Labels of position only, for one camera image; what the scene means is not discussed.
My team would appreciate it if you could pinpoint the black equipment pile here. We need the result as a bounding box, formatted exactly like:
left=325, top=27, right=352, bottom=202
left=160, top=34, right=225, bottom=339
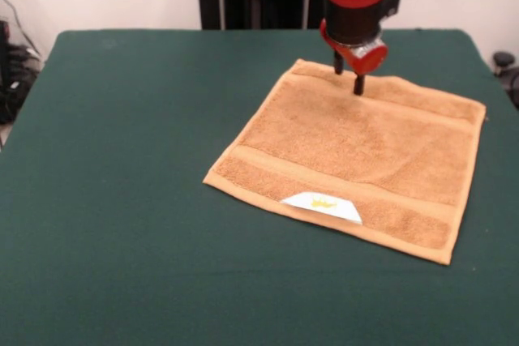
left=0, top=19, right=44, bottom=126

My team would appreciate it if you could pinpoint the black round-headed stand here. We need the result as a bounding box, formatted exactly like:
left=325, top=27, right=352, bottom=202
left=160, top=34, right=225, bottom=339
left=492, top=50, right=519, bottom=110

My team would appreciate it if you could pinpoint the dark green table cloth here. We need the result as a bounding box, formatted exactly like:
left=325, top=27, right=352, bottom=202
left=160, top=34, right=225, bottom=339
left=0, top=28, right=519, bottom=346

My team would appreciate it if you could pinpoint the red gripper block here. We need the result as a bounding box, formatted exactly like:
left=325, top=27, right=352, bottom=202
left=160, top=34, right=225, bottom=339
left=319, top=19, right=389, bottom=96

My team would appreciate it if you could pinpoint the orange-tan terry towel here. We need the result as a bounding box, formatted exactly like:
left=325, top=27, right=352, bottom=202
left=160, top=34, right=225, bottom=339
left=202, top=58, right=487, bottom=266

